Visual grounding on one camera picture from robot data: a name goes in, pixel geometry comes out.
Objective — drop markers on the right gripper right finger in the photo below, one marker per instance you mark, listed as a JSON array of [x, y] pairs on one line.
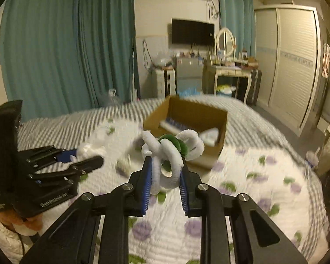
[[234, 229]]

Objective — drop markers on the white sliding wardrobe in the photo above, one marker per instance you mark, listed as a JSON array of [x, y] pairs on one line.
[[288, 49]]

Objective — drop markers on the teal left curtain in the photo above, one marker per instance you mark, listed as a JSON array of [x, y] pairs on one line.
[[63, 56]]

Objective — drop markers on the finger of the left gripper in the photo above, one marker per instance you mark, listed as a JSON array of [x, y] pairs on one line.
[[46, 156], [71, 175]]

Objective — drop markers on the beige small socks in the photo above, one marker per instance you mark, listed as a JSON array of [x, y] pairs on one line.
[[124, 166]]

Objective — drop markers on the black wall television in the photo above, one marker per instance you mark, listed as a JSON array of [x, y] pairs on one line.
[[189, 32]]

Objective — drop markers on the left hand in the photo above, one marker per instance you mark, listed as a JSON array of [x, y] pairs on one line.
[[24, 226]]

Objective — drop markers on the teal right curtain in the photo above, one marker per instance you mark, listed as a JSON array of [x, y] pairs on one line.
[[239, 17]]

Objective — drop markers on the light grey cloth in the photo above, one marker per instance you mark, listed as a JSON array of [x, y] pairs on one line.
[[210, 136]]

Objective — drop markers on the white dressing table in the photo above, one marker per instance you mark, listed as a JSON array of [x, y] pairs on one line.
[[246, 81]]

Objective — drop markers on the cream cloth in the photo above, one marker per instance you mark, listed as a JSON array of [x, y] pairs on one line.
[[88, 150]]

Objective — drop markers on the white drawer cabinet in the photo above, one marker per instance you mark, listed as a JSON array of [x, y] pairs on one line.
[[163, 82]]

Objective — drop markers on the floral tissue paper pack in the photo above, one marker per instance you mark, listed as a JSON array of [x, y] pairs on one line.
[[172, 126]]

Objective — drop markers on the cardboard box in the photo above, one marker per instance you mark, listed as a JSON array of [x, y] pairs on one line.
[[193, 115]]

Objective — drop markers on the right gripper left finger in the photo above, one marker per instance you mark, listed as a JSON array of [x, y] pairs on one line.
[[72, 237]]

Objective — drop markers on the white oval vanity mirror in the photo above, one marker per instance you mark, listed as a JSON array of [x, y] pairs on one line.
[[225, 44]]

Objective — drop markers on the small silver fridge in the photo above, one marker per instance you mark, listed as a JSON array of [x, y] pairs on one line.
[[189, 75]]

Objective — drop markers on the white floral quilt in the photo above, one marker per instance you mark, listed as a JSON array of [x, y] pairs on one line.
[[256, 159]]

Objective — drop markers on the teal curtain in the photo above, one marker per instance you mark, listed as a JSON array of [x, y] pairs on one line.
[[63, 56], [239, 17]]

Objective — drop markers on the white green fuzzy rope toy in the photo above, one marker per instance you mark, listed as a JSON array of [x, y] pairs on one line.
[[169, 153]]

